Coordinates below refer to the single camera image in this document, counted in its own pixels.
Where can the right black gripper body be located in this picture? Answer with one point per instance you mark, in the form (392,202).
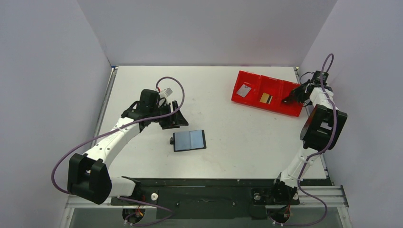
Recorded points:
(299,92)

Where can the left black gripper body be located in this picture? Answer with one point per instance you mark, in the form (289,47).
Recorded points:
(164,109)

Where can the black credit card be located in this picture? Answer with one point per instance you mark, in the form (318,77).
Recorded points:
(288,100)

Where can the black leather card holder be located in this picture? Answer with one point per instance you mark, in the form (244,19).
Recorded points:
(188,140)

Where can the silver grey credit card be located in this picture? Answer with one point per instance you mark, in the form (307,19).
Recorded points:
(243,90)

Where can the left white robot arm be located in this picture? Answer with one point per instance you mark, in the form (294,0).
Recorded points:
(88,175)

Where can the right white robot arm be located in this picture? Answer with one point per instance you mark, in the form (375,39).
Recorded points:
(321,130)

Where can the red plastic divided tray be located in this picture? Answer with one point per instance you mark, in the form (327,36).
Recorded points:
(263,84)

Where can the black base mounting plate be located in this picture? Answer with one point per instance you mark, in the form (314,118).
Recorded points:
(212,198)

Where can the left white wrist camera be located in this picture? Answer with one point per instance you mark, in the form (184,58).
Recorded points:
(165,93)

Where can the aluminium rail frame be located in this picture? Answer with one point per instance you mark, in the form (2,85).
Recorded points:
(333,196)

